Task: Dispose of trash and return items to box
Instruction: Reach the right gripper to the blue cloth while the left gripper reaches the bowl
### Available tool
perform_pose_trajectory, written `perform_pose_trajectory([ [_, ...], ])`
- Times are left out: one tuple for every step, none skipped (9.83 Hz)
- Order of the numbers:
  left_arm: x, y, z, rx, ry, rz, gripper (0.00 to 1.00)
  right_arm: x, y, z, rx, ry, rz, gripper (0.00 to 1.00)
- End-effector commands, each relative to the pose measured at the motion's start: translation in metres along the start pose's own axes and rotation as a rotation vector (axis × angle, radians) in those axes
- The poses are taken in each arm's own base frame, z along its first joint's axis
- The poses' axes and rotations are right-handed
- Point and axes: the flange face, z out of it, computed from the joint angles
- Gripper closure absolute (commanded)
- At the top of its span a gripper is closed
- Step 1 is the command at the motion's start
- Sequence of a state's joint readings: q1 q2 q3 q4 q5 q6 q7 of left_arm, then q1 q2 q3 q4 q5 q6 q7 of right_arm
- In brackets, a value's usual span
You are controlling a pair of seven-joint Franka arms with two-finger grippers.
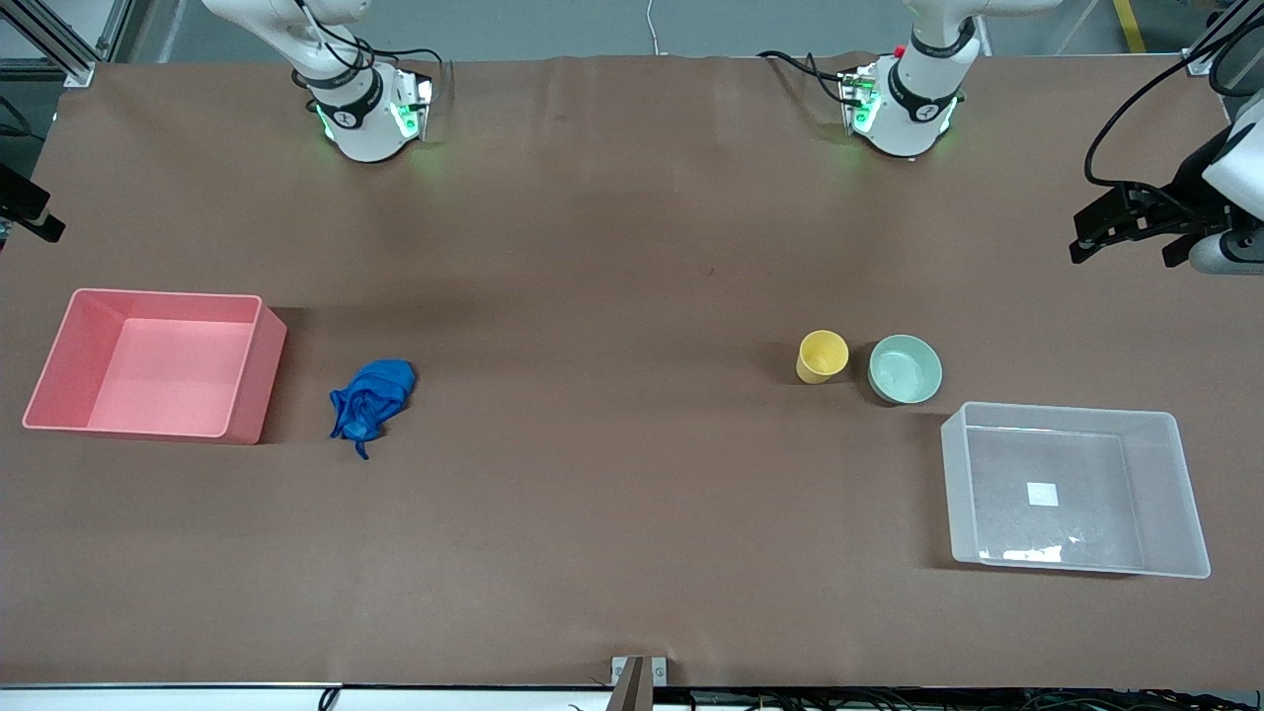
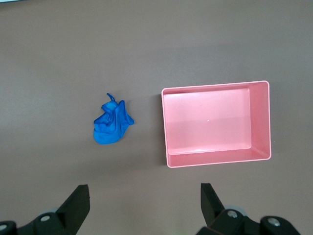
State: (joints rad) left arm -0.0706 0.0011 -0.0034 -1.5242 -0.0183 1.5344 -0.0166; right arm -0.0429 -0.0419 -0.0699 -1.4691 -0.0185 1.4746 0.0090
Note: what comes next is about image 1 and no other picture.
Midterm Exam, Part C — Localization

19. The pale green bowl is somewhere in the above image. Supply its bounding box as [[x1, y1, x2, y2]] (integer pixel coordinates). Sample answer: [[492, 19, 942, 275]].
[[868, 335, 944, 406]]

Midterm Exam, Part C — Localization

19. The yellow plastic cup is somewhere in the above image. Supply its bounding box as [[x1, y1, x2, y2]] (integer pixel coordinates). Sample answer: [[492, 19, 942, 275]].
[[796, 330, 850, 385]]

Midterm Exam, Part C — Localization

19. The blue cloth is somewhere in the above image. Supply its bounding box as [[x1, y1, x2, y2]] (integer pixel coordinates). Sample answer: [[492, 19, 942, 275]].
[[329, 358, 417, 460]]

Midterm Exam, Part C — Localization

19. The pink plastic box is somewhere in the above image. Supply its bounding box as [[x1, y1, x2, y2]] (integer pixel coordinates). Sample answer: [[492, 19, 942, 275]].
[[22, 287, 288, 445]]

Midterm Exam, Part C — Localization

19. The clear plastic box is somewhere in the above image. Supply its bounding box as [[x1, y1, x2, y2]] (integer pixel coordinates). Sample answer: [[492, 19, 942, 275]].
[[940, 401, 1212, 580]]

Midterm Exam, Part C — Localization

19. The brown table cover sheet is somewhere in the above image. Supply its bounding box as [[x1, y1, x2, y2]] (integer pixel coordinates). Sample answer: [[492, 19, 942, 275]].
[[0, 54, 1264, 689]]

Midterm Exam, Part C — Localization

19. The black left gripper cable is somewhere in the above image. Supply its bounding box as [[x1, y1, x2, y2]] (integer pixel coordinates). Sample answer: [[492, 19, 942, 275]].
[[1084, 20, 1264, 191]]

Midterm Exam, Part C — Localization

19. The aluminium frame profile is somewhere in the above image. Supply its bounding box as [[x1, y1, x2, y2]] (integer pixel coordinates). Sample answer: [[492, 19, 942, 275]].
[[0, 0, 127, 86], [1185, 0, 1264, 76]]

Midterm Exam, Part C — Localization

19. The black left arm base cable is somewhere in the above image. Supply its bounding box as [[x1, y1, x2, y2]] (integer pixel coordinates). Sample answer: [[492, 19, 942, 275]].
[[757, 49, 852, 102]]

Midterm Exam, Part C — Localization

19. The black arm base cable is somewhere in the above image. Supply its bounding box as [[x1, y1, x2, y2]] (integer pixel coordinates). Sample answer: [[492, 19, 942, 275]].
[[294, 0, 445, 82], [757, 49, 852, 102]]

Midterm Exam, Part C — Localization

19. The black right arm base cable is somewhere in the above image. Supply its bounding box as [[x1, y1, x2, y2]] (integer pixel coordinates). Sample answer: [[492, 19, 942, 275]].
[[294, 0, 445, 82]]

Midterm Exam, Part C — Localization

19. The grey metal mounting bracket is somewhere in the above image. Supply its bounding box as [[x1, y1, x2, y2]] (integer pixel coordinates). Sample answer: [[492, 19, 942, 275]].
[[610, 656, 670, 686]]

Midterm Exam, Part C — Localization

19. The brown vertical post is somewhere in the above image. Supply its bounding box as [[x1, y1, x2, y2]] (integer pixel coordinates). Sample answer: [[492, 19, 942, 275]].
[[610, 658, 649, 711]]

